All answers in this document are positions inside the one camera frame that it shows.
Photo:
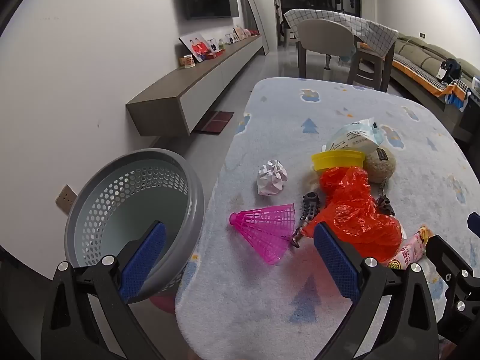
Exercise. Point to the yellow plastic bowl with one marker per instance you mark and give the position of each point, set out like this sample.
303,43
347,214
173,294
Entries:
333,161

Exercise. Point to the white and blue wipes packet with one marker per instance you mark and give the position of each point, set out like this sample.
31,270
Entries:
352,138

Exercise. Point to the white plastic stool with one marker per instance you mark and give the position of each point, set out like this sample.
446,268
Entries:
288,36

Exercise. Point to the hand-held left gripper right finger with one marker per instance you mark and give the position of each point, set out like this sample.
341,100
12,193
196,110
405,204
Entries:
335,262

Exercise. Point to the orange plastic bag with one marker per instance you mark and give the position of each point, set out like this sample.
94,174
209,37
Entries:
352,213

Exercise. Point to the checked tablecloth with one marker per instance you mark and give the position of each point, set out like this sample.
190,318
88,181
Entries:
360,24

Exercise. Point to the black and white backpack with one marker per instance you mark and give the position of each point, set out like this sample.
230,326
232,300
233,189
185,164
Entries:
449,70

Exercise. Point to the dining table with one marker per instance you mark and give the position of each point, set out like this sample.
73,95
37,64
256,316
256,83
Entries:
385,71

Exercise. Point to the tan fuzzy tuft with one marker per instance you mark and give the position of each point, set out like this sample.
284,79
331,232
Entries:
315,182

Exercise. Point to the row of small ornaments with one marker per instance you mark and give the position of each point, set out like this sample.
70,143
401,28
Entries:
242,34

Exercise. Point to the green sofa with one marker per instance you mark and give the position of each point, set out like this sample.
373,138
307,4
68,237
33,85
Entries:
416,50

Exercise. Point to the dark side cabinet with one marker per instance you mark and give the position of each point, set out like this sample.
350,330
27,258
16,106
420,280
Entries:
468,120

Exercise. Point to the blue and checked cloth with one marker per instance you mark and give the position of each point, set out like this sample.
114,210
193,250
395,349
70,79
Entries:
457,95

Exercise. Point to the paper cup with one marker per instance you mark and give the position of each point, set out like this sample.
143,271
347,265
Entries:
188,61

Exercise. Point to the grey perforated plastic basket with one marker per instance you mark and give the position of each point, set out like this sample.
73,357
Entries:
131,195

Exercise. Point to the grey curved-back chair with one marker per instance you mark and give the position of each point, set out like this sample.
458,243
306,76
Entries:
322,37

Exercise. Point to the large photo frame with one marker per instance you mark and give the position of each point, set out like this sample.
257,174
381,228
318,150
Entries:
197,47

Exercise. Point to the wooden stool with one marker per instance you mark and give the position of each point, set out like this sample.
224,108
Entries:
365,60

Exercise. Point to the grey floating media cabinet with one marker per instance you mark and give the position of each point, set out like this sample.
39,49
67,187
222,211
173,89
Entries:
202,78

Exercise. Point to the pink plastic shuttlecock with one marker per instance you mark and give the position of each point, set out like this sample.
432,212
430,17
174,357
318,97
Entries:
262,225

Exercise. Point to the light blue bag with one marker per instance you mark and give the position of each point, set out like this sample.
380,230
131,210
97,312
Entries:
347,55

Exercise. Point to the dark lumpy charm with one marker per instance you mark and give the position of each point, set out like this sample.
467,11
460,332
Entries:
386,206

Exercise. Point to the red tray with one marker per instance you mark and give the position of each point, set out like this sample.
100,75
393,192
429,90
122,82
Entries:
214,55

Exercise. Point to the dark metal tool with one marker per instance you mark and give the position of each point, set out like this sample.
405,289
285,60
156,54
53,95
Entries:
309,204

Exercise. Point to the white paper ball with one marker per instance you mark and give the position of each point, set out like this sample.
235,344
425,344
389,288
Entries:
272,178

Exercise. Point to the dark red floor mat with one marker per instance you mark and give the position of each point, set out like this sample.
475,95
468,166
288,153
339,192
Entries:
215,122

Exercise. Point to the leaning dark framed mirror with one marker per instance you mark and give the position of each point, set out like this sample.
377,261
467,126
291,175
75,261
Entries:
255,18

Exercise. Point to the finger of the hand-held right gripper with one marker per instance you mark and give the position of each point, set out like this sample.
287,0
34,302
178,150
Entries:
475,222
455,258

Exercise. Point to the white plastic container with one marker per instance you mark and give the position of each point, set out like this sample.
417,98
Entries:
476,83

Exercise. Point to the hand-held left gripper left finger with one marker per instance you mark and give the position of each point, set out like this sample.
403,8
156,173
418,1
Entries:
144,262

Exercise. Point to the pink snack wrapper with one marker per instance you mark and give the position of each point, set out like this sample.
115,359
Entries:
410,249

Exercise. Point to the wall power socket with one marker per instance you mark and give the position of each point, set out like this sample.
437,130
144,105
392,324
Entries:
66,199

